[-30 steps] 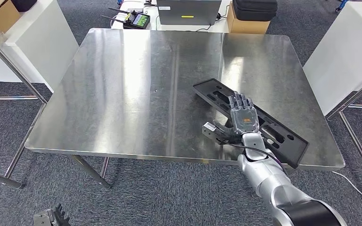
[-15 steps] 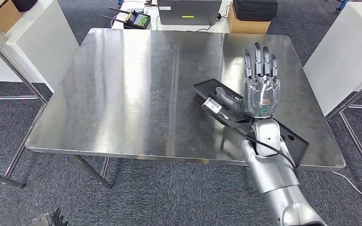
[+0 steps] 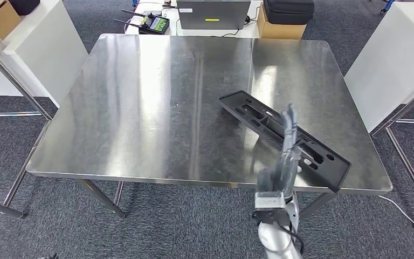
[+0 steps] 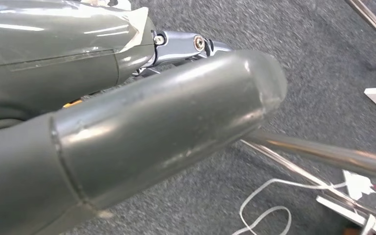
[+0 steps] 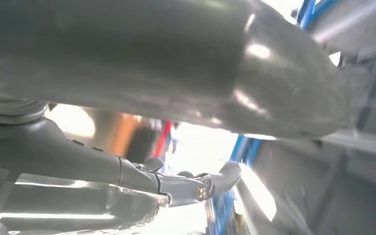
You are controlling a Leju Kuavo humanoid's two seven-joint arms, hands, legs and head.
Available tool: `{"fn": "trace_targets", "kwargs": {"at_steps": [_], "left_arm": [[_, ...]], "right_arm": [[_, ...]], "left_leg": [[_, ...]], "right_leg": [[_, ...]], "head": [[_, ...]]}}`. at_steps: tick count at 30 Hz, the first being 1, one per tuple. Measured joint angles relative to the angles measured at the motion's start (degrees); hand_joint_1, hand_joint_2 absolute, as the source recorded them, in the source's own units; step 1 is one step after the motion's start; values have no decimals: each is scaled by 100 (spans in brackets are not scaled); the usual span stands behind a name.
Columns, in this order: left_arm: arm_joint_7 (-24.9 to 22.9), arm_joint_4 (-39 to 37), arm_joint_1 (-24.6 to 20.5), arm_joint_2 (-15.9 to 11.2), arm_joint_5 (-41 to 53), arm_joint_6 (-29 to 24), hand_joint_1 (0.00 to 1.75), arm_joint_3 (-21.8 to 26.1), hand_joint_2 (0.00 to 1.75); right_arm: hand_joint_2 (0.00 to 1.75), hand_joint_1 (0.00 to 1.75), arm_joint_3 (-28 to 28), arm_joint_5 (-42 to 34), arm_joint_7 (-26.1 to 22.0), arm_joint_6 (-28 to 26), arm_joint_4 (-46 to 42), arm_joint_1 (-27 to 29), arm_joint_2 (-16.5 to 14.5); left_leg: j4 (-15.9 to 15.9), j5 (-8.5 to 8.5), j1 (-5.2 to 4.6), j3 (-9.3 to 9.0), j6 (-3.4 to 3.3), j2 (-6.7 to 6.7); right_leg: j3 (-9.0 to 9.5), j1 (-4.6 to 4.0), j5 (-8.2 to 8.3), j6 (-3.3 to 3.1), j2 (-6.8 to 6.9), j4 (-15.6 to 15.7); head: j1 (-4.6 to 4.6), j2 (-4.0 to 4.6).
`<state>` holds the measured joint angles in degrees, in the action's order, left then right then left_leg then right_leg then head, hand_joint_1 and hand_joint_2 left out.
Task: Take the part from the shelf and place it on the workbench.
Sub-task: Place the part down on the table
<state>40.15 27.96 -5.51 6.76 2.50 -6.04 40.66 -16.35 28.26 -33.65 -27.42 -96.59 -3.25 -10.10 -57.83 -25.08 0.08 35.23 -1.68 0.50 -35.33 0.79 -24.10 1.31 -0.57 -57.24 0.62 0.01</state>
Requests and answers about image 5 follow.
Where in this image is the brown box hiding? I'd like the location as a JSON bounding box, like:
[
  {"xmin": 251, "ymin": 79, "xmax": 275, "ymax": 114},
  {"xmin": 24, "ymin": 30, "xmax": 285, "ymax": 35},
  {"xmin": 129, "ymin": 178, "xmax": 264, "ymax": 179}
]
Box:
[{"xmin": 108, "ymin": 113, "xmax": 141, "ymax": 157}]

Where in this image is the stainless steel workbench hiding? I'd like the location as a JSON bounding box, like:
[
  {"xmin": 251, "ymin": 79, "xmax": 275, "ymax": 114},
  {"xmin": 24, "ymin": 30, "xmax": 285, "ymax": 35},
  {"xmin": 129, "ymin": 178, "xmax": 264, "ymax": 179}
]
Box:
[{"xmin": 232, "ymin": 0, "xmax": 376, "ymax": 235}]

